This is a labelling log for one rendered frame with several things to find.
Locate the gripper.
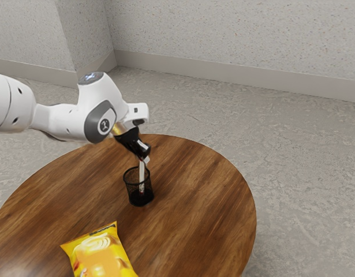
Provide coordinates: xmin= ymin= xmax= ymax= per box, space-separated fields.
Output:
xmin=114 ymin=128 xmax=152 ymax=165

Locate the white pen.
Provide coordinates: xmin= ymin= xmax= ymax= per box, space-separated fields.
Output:
xmin=138 ymin=160 xmax=146 ymax=194

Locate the black mesh pen holder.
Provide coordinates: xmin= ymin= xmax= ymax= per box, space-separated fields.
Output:
xmin=122 ymin=166 xmax=155 ymax=208

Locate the yellow snack bag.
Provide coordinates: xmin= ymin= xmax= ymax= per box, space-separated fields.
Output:
xmin=59 ymin=220 xmax=137 ymax=277

